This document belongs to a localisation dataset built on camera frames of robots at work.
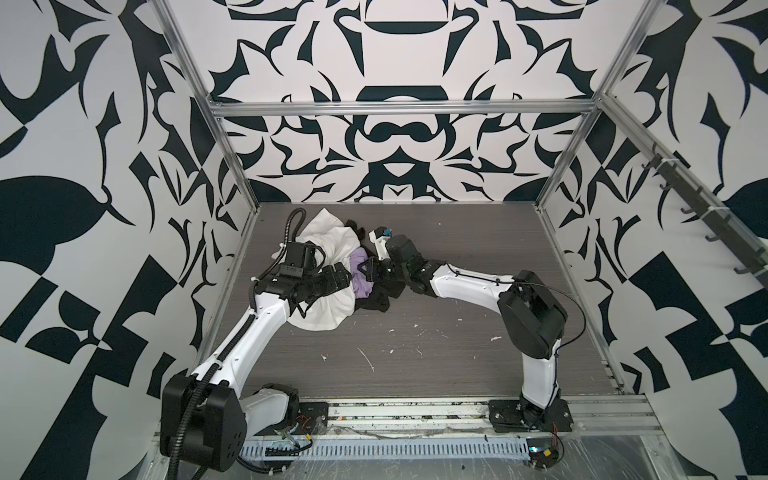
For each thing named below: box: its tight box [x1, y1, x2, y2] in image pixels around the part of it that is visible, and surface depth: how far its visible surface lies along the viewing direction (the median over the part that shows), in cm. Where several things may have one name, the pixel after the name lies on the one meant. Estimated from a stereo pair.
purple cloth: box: [348, 247, 374, 299], surface depth 89 cm
